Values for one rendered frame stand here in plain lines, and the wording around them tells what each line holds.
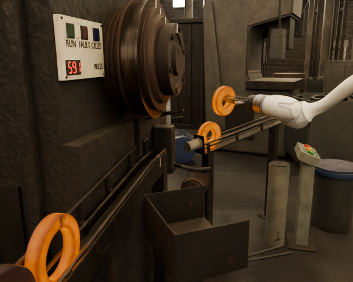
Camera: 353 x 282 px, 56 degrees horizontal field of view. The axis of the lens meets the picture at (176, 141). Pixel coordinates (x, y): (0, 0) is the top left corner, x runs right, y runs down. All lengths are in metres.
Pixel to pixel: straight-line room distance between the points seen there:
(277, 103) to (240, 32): 2.56
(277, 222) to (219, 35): 2.56
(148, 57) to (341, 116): 2.50
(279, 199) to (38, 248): 1.55
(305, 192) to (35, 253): 1.65
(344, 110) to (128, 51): 2.58
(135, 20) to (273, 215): 1.40
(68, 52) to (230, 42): 3.15
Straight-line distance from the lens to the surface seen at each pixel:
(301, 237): 2.25
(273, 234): 2.18
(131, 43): 1.20
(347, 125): 3.50
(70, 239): 0.91
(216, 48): 4.09
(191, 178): 1.71
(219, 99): 1.73
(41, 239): 0.79
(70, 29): 1.06
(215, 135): 1.90
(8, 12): 1.07
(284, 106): 1.53
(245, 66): 4.00
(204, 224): 1.10
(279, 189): 2.06
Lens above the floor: 1.11
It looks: 14 degrees down
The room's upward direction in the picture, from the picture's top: straight up
